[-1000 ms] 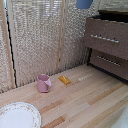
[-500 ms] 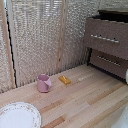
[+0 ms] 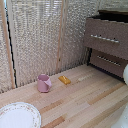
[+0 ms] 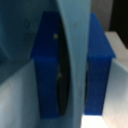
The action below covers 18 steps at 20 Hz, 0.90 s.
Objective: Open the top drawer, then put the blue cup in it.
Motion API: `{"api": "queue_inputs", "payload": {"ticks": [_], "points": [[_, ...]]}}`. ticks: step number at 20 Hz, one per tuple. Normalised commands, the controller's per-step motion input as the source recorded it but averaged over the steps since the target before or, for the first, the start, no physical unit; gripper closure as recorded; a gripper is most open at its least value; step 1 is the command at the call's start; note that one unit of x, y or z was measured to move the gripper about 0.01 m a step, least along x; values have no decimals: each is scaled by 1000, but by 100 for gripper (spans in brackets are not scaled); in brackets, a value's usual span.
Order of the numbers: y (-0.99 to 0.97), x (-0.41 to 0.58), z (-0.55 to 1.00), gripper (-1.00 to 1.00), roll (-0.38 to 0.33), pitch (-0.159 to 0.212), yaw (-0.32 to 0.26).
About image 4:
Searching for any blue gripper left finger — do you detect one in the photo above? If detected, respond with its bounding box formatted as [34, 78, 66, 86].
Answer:
[29, 11, 64, 120]

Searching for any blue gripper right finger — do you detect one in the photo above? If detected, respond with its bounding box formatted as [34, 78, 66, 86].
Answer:
[83, 12, 117, 116]

